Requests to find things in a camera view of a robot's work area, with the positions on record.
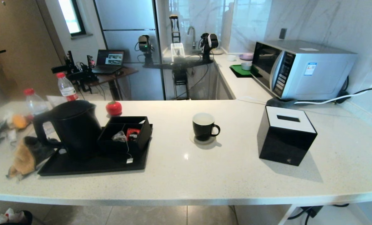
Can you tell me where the thick black charger cable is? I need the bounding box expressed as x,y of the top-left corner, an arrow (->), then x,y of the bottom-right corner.
288,203 -> 350,225

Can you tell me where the silver refrigerator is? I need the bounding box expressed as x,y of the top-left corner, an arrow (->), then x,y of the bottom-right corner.
94,0 -> 166,100

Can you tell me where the black device white band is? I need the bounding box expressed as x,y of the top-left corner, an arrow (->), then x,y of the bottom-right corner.
199,33 -> 219,61

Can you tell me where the black laptop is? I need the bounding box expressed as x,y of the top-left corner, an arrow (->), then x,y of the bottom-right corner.
92,49 -> 125,74

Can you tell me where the brown wooden desk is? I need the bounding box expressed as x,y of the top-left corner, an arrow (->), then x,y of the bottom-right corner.
80,66 -> 139,100

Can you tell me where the black rig stand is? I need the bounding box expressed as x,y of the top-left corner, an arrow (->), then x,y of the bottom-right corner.
142,14 -> 214,100

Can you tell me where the chrome faucet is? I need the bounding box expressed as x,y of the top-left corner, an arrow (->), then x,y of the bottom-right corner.
187,26 -> 197,49

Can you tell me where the black compartment box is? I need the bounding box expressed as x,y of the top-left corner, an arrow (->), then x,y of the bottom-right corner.
97,116 -> 153,153

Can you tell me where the thick white power cable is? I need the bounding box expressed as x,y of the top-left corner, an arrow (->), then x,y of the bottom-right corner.
294,67 -> 372,105

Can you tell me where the black tissue box white lid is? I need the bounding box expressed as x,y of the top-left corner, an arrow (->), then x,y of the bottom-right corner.
257,106 -> 318,167

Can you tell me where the black power supply brick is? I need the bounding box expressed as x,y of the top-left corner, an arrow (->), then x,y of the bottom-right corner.
300,206 -> 324,218

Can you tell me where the black serving tray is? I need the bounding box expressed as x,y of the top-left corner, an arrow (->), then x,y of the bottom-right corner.
38,123 -> 153,176

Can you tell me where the orange round snack pack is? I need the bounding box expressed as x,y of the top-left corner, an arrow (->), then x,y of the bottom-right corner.
12,114 -> 28,129

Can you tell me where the mesh tea bag with tag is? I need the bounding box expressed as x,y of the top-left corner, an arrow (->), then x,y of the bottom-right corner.
112,131 -> 134,164

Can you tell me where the black framed window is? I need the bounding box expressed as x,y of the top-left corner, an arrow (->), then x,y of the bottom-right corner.
58,0 -> 87,37

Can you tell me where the black power cable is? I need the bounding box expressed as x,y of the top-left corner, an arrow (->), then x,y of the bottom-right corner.
339,86 -> 372,101

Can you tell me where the black electric kettle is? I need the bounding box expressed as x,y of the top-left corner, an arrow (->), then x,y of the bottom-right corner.
33,100 -> 103,157

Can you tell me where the black trash bin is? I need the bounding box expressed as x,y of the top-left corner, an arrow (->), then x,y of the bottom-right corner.
0,208 -> 33,225

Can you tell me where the clear water bottle red cap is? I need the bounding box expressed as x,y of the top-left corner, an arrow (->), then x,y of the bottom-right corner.
23,88 -> 50,125
56,72 -> 79,102

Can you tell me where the thin white cable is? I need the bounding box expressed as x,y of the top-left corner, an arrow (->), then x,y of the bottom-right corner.
237,96 -> 268,104

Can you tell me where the red tomato kitchen timer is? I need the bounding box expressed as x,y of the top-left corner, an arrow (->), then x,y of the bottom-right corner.
106,101 -> 123,117

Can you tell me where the red packet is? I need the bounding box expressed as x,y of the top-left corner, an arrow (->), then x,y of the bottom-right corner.
126,128 -> 140,141

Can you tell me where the black mug white inside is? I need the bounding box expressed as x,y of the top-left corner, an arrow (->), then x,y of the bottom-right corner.
192,112 -> 221,142

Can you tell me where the orange grey oven glove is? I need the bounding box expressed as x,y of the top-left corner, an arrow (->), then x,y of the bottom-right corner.
6,136 -> 61,181

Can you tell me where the silver microwave oven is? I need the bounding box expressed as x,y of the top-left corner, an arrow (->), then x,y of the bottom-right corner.
251,40 -> 358,100

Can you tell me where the black equipment with cables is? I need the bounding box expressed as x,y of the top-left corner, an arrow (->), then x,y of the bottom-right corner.
51,51 -> 99,93

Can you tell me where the green tray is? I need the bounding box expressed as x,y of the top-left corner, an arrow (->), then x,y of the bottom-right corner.
230,64 -> 263,78

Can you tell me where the black device green light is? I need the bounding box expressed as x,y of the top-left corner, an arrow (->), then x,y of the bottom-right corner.
134,35 -> 155,65

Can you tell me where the round translucent coaster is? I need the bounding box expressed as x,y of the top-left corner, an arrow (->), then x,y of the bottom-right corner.
189,130 -> 217,145

